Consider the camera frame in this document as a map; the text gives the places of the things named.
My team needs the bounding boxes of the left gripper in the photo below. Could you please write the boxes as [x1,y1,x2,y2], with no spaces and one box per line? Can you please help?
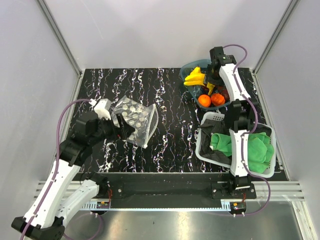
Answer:
[90,112,135,145]

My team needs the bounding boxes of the yellow fake banana bunch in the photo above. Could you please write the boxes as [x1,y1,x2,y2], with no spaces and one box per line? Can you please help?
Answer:
[183,67,215,96]

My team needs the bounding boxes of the dark red fake fruit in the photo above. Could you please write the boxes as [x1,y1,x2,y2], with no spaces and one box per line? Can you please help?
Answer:
[220,89,230,101]

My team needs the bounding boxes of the clear zip top bag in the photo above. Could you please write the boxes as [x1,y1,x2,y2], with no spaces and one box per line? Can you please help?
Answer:
[110,96,159,149]

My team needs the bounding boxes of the small orange fake pumpkin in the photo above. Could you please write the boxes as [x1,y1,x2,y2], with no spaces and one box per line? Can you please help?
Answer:
[210,93,226,107]

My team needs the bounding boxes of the fake orange fruit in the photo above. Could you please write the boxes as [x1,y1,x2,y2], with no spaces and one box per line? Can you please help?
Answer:
[197,94,212,108]

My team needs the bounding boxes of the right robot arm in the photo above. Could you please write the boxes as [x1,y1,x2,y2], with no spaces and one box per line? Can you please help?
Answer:
[208,46,258,199]

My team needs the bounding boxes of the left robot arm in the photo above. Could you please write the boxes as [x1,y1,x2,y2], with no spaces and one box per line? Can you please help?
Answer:
[11,111,135,240]

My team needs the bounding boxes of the teal plastic container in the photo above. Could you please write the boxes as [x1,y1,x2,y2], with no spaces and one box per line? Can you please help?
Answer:
[179,59,230,112]

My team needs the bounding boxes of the white laundry basket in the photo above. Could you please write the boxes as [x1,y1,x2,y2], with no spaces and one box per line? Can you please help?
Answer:
[195,123,277,179]

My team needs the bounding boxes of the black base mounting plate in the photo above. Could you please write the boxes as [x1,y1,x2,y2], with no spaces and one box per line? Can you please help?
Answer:
[79,171,257,210]

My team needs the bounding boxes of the green microfibre cloth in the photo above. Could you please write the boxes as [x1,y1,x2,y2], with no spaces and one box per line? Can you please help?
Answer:
[209,132,275,174]

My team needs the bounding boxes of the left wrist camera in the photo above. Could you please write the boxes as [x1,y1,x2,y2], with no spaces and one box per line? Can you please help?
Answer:
[89,98,112,120]

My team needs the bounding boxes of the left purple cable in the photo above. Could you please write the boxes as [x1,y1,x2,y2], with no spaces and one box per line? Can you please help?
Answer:
[18,98,105,240]

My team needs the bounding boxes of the purple cable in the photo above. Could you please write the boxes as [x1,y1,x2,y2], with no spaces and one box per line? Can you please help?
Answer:
[223,43,272,217]
[18,98,105,240]

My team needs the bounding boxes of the aluminium frame rail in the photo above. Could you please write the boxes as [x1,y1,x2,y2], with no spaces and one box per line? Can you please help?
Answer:
[37,0,85,78]

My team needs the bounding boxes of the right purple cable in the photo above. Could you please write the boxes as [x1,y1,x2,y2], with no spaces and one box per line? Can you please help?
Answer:
[223,43,272,217]

